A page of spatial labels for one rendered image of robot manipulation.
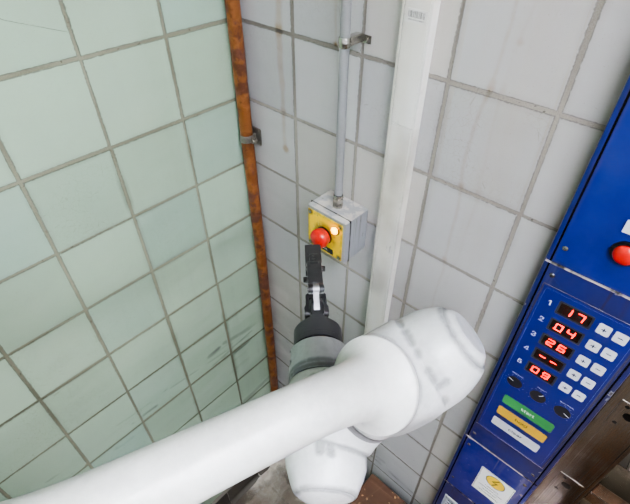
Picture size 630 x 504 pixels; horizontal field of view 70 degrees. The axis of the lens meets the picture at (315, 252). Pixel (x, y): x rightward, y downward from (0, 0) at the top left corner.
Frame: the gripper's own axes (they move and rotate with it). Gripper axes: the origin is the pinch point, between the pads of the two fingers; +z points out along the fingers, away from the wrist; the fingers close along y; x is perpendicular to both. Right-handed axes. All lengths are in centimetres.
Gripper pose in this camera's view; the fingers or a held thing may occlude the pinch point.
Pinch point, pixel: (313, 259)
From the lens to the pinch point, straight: 83.3
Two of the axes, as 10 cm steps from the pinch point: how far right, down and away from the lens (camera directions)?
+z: -0.4, -6.6, 7.5
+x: 10.0, -0.3, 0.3
